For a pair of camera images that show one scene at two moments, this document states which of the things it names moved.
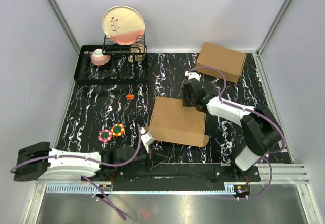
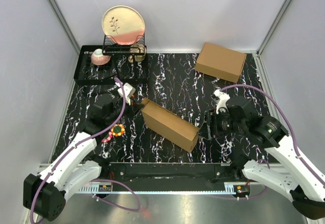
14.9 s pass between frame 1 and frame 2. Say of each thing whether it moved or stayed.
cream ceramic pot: stayed
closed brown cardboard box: stayed
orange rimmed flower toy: stayed
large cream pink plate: stayed
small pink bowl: stayed
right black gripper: moved
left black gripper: moved
